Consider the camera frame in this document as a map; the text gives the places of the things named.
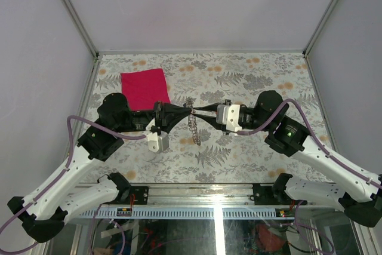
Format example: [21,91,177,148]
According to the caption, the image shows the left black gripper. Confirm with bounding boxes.
[116,101,194,136]

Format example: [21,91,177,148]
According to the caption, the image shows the large metal keyring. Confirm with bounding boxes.
[184,97,201,146]

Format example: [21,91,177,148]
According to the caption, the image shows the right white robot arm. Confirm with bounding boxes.
[201,90,381,228]

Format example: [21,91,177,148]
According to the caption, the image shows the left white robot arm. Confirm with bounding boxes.
[7,93,192,243]

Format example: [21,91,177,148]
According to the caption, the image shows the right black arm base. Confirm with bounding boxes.
[249,173,293,205]

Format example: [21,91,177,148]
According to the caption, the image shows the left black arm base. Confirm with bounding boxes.
[107,173,149,206]

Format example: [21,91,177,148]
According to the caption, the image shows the magenta cloth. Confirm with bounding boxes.
[121,69,171,111]

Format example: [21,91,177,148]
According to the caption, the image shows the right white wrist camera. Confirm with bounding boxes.
[216,104,242,133]

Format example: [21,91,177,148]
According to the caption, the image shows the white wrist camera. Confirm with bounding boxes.
[144,119,169,153]
[216,104,242,133]

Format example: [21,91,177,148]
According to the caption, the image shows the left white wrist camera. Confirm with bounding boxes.
[144,119,169,153]

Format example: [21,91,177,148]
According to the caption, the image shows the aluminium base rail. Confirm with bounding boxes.
[71,183,338,208]

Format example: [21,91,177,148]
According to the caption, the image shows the grey slotted cable duct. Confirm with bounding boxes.
[79,207,294,220]

